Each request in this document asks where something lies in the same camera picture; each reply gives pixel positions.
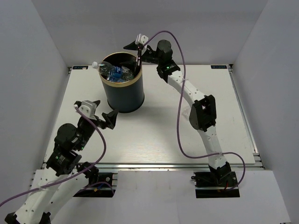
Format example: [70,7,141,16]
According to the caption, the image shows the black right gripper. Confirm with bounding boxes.
[121,39,163,71]

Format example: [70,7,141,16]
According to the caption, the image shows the clear bottle blue label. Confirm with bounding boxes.
[92,61,134,83]

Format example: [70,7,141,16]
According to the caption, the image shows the clear bottle white cap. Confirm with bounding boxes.
[181,106,191,120]

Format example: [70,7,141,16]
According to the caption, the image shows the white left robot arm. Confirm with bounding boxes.
[5,100,119,224]

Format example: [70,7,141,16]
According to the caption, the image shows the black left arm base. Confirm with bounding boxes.
[74,172,118,198]

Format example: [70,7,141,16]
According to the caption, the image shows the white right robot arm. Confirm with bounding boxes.
[124,40,231,186]

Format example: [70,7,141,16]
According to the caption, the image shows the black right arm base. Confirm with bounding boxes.
[191,172,240,199]

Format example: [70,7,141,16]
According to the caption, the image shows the dark bin with gold rim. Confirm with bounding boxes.
[97,52,145,113]

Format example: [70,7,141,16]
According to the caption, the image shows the blue sticker left corner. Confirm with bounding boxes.
[72,65,88,70]

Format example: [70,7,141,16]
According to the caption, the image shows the blue sticker corner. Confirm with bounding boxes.
[211,65,227,69]
[72,65,88,70]

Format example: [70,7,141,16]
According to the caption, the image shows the blue sticker right corner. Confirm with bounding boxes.
[211,65,227,69]

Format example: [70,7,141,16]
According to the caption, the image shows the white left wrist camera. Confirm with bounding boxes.
[74,100,96,120]

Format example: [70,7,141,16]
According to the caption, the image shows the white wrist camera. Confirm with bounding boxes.
[135,34,149,49]
[74,100,96,120]

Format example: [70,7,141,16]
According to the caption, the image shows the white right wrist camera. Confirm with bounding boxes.
[135,34,149,49]

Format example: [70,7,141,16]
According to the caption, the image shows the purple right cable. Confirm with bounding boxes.
[143,31,246,192]

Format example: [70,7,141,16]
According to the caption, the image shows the purple cable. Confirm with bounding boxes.
[0,108,115,207]
[143,31,246,192]

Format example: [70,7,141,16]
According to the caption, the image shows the aluminium rail front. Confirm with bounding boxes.
[42,162,264,172]

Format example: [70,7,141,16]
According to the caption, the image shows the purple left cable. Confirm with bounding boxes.
[0,108,115,207]

